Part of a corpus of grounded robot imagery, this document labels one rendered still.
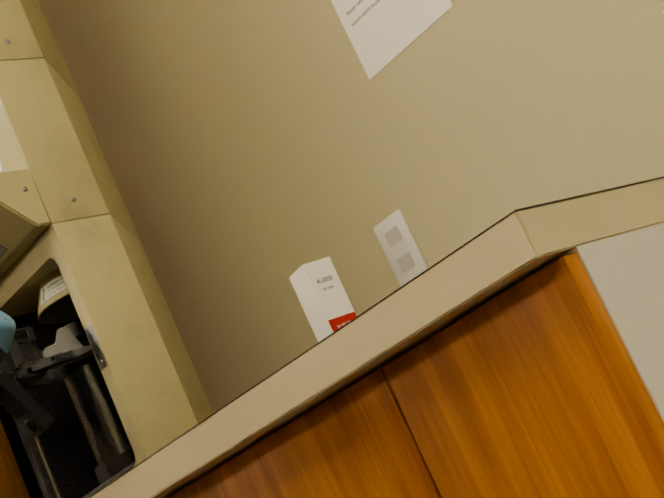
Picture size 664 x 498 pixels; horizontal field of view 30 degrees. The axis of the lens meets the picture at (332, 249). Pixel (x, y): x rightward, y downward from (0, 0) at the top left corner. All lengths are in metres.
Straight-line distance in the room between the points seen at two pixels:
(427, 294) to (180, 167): 1.46
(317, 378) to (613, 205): 0.30
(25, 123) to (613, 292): 1.30
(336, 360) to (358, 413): 0.07
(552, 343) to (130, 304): 1.13
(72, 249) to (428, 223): 0.56
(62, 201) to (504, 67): 0.73
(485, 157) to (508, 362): 0.91
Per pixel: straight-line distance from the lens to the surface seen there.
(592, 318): 0.95
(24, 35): 2.19
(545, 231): 0.95
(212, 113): 2.33
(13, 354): 2.02
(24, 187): 2.01
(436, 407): 1.07
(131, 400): 1.94
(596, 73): 1.76
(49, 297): 2.08
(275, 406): 1.17
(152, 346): 1.99
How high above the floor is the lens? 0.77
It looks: 13 degrees up
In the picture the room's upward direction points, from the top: 25 degrees counter-clockwise
